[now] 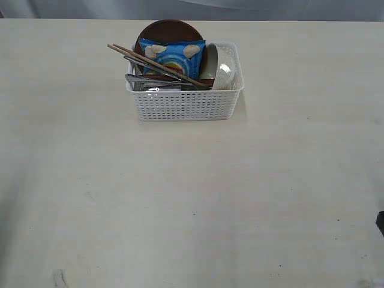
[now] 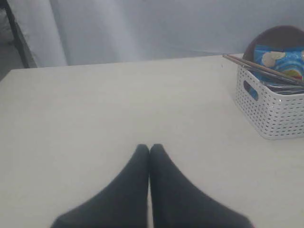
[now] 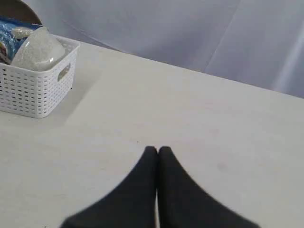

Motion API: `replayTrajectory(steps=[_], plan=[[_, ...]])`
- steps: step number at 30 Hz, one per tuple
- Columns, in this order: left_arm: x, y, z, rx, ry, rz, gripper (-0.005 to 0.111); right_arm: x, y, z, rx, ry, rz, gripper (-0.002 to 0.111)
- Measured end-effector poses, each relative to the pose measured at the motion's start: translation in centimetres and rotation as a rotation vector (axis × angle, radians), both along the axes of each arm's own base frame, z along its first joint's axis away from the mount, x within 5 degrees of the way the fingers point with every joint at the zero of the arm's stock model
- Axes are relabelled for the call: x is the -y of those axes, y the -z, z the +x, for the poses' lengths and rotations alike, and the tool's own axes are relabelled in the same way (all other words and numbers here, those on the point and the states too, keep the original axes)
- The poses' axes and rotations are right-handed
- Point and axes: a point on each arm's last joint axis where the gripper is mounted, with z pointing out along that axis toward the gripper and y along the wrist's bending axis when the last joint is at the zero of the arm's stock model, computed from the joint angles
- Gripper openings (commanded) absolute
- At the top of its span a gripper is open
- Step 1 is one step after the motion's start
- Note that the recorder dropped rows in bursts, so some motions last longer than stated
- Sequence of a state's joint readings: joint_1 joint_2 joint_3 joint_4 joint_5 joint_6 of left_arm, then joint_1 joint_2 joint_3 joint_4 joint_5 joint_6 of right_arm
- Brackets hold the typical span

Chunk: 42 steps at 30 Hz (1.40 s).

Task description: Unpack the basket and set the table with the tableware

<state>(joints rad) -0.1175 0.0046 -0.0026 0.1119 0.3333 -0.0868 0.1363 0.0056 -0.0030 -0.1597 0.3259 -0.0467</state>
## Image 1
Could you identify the silver metal fork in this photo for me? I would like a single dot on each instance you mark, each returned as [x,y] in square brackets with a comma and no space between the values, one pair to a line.
[140,79]

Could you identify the wooden chopstick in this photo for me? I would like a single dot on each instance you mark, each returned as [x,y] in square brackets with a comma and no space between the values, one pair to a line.
[174,60]
[154,65]

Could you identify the silver table knife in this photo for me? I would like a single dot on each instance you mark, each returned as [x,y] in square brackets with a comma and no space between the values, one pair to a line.
[141,69]

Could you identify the red-brown wooden spoon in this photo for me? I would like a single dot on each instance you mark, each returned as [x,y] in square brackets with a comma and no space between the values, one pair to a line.
[203,82]

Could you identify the white perforated plastic basket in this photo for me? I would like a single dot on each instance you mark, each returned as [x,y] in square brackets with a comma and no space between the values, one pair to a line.
[191,105]

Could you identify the silver foil packet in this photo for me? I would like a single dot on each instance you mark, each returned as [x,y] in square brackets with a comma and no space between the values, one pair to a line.
[155,87]

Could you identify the white speckled bowl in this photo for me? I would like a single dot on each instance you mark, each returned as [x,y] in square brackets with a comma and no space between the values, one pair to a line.
[218,67]

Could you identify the blue chips bag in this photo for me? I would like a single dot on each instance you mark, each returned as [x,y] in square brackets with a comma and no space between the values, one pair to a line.
[185,48]

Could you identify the brown round plate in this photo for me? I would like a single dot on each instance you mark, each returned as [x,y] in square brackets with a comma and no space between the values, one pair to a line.
[167,31]

